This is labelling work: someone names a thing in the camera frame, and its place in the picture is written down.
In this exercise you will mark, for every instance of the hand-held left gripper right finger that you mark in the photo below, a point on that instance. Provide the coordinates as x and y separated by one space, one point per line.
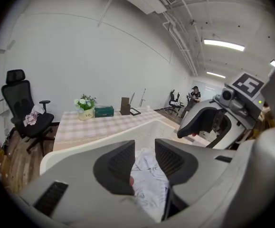
211 167

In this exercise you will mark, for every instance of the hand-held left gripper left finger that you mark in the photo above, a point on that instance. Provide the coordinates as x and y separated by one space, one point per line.
75 170

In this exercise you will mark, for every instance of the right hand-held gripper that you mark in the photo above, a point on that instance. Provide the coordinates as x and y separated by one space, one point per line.
249 87

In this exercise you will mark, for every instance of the light blue clothes garment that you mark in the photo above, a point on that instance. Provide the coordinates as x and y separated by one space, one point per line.
149 186

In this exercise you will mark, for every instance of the green tissue box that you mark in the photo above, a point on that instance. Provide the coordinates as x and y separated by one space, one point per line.
104 111

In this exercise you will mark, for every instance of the black office chair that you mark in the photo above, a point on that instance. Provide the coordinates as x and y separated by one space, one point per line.
174 102
21 91

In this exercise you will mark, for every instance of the long light panel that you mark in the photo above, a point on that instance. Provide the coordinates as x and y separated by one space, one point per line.
222 44
215 74
273 63

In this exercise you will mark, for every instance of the white pot with flowers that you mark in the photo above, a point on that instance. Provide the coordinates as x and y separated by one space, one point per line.
86 114

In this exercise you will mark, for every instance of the small white cup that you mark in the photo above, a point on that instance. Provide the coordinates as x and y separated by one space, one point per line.
148 108

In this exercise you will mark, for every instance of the pink and white cloth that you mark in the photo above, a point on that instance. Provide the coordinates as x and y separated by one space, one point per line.
31 117

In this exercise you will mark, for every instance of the brown wooden holder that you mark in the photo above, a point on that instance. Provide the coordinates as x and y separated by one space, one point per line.
125 107

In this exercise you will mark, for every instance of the white conduit pipes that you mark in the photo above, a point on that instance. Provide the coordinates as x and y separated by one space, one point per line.
183 46

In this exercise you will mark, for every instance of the black picture frame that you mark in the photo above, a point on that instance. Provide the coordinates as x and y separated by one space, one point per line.
135 111

